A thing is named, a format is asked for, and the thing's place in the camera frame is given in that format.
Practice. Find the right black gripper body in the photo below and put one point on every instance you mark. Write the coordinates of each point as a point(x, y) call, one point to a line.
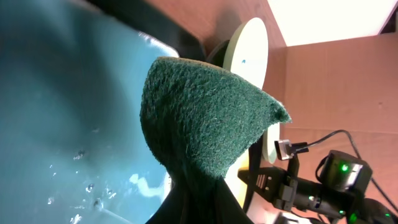
point(284, 192)

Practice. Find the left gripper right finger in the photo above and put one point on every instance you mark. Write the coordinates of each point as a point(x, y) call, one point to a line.
point(227, 208)

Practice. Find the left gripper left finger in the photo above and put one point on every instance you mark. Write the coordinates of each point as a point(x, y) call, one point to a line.
point(175, 208)

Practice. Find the green yellow sponge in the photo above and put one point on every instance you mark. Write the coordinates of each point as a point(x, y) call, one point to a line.
point(198, 118)

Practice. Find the yellow plate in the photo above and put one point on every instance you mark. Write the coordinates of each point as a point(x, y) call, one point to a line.
point(235, 184)

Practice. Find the light blue plate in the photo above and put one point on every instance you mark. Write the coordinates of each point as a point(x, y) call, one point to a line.
point(247, 52)
point(271, 135)

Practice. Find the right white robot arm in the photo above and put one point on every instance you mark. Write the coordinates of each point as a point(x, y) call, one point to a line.
point(350, 176)

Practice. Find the round black tray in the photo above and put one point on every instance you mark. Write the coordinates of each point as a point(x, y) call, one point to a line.
point(252, 157)

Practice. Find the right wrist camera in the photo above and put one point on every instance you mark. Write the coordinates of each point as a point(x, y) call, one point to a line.
point(286, 150)

